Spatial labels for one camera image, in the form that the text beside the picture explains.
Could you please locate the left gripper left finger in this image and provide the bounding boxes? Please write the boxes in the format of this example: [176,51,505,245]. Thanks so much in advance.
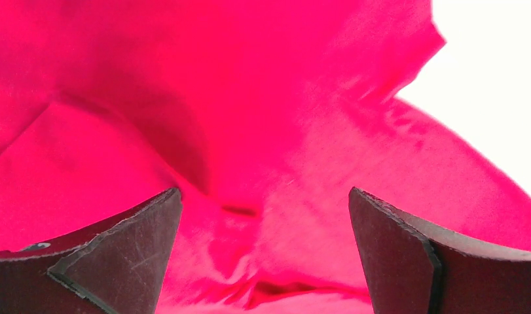
[0,188,182,313]

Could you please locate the red t shirt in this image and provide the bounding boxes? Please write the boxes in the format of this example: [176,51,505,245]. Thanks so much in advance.
[0,1,531,313]

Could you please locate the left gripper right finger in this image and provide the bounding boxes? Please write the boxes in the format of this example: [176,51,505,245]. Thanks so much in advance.
[349,188,531,313]

